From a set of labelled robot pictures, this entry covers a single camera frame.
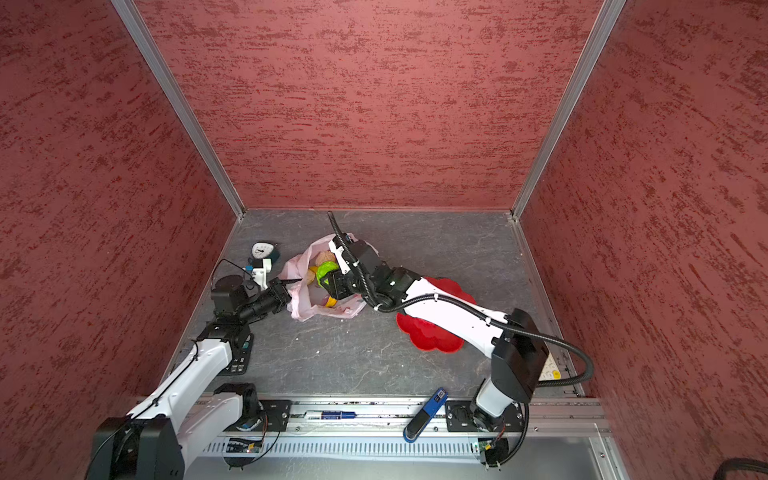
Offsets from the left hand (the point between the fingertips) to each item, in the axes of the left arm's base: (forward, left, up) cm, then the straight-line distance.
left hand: (307, 286), depth 80 cm
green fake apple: (-1, -6, +10) cm, 12 cm away
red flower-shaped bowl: (-7, -35, -16) cm, 39 cm away
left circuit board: (-35, +13, -18) cm, 41 cm away
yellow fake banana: (+3, -4, -13) cm, 14 cm away
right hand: (-3, -7, +5) cm, 9 cm away
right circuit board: (-35, -50, -16) cm, 63 cm away
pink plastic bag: (-5, -2, +1) cm, 6 cm away
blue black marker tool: (-29, -32, -12) cm, 45 cm away
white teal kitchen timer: (+21, +22, -12) cm, 33 cm away
